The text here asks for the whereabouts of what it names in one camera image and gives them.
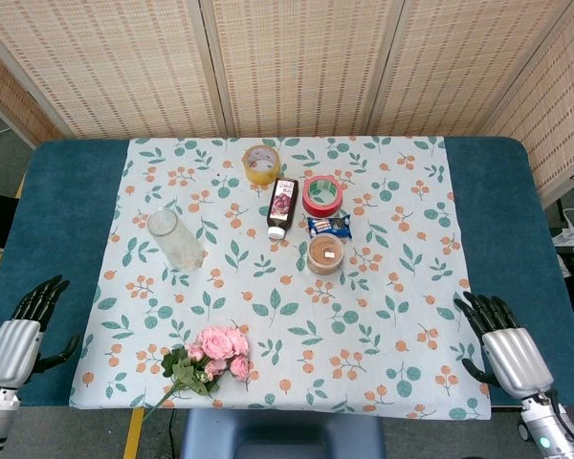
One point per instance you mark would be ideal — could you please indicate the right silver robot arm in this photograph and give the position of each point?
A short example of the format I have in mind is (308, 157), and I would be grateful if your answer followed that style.
(547, 430)

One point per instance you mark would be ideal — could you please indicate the pink rose bouquet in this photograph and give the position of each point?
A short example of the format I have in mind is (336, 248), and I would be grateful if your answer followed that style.
(217, 344)

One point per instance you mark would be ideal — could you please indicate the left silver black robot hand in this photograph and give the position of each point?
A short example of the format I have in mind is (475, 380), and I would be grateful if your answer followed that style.
(16, 346)

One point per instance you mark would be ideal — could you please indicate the blue cookie snack packet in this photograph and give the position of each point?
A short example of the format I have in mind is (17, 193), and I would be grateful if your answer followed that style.
(337, 225)

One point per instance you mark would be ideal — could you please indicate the clear glass jar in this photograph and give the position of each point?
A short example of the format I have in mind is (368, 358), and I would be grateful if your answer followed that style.
(177, 241)

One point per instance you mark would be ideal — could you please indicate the woven bamboo screen panel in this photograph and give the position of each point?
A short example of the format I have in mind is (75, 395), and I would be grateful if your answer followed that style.
(301, 67)
(9, 100)
(459, 67)
(115, 67)
(555, 119)

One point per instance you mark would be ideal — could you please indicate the yellow clear tape roll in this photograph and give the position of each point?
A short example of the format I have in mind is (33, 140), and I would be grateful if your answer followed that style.
(263, 174)

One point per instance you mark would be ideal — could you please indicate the blue robot torso base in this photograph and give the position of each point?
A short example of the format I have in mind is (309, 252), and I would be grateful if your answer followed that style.
(282, 437)

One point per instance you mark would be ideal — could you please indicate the dark bottle with white cap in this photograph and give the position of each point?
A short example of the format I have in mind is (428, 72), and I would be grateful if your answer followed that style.
(282, 205)

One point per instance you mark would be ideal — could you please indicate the floral leaf berry tablecloth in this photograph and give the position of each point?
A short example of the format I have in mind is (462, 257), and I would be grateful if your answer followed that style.
(277, 306)

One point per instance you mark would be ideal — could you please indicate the blue velvet table cover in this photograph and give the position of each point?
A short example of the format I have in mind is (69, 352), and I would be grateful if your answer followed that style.
(62, 215)

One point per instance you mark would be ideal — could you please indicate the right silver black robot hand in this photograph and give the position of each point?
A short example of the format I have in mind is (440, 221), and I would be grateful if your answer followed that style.
(516, 356)

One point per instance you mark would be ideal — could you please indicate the clear jar of rubber bands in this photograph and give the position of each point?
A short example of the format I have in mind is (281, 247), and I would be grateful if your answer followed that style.
(325, 255)

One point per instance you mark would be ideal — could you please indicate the red tape roll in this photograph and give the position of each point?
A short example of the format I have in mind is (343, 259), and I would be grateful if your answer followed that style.
(321, 205)

